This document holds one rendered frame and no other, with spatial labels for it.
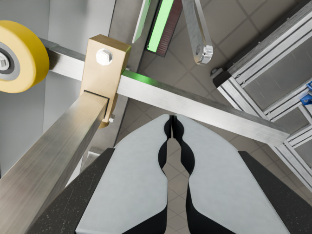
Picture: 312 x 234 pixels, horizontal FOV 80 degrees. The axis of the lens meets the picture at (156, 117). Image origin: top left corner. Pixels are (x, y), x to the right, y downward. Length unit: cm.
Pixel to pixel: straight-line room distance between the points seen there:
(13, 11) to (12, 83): 20
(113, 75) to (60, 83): 35
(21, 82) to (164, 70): 96
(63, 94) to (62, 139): 42
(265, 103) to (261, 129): 79
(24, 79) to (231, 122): 29
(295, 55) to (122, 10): 86
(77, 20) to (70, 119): 35
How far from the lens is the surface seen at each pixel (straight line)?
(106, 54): 25
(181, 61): 115
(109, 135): 53
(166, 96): 28
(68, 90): 60
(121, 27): 43
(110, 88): 28
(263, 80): 107
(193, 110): 30
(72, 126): 22
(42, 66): 28
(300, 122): 130
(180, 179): 169
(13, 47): 27
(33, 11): 51
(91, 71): 28
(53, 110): 66
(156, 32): 42
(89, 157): 55
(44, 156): 19
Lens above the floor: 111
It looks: 60 degrees down
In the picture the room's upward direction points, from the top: 175 degrees counter-clockwise
